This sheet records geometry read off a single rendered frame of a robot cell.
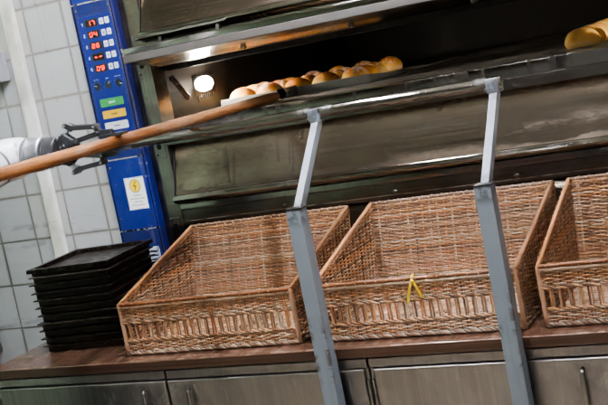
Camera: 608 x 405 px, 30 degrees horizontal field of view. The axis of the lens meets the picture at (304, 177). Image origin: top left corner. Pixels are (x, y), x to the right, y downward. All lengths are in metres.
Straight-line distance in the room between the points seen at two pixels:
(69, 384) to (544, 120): 1.53
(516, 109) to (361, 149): 0.47
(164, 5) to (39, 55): 0.51
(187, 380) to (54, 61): 1.24
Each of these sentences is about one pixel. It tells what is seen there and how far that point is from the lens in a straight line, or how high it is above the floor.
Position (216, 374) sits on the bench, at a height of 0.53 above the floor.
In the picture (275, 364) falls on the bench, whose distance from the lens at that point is 2.97.
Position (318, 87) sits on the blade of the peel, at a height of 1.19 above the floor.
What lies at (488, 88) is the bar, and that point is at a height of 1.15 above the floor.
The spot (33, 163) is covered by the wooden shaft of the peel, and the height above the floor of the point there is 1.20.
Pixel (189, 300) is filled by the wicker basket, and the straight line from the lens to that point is 3.10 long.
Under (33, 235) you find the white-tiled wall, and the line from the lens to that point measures 3.99.
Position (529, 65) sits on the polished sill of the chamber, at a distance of 3.13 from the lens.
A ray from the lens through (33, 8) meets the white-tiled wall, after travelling 3.84.
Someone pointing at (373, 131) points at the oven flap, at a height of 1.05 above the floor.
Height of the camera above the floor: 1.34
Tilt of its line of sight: 7 degrees down
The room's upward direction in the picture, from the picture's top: 11 degrees counter-clockwise
